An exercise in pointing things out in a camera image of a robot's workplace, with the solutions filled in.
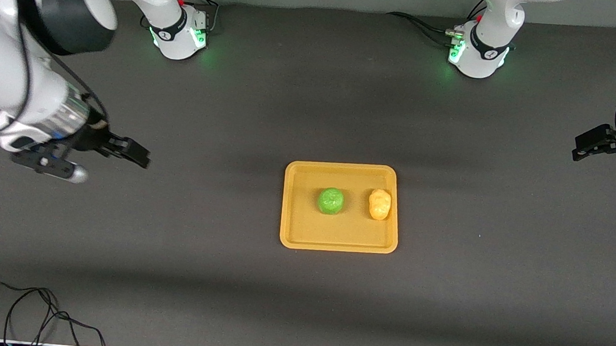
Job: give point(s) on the green apple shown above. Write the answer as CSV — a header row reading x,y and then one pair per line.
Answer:
x,y
330,200

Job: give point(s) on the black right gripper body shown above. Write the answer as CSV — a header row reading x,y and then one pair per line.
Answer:
x,y
96,138

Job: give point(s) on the yellow plastic tray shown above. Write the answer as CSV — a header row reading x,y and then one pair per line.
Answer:
x,y
303,228

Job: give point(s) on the yellow potato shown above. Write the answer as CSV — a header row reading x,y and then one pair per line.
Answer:
x,y
379,204

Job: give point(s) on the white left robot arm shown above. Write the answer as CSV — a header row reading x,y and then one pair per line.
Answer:
x,y
483,54

